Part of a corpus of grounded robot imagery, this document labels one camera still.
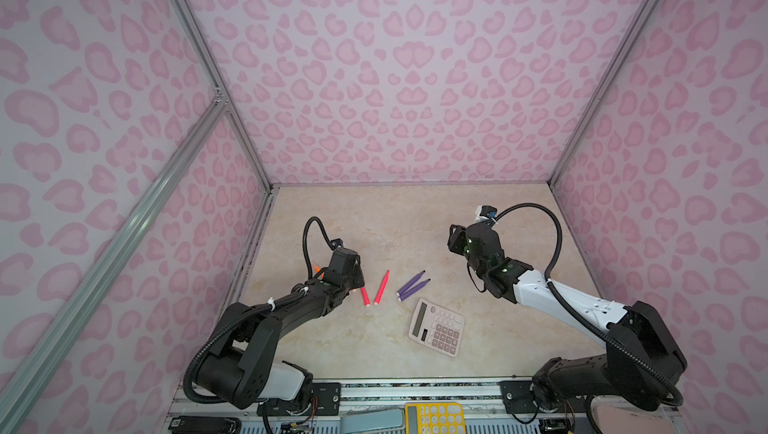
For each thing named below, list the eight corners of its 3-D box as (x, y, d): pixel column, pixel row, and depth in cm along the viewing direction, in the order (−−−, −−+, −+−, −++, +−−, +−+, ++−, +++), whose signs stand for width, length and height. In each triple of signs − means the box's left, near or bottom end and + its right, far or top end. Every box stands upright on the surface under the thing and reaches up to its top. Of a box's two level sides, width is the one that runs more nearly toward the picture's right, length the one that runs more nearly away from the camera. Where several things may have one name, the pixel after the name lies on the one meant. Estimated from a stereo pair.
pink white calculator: (407, 339, 85) (407, 334, 82) (418, 303, 91) (419, 297, 88) (456, 357, 82) (458, 353, 79) (464, 318, 88) (467, 313, 85)
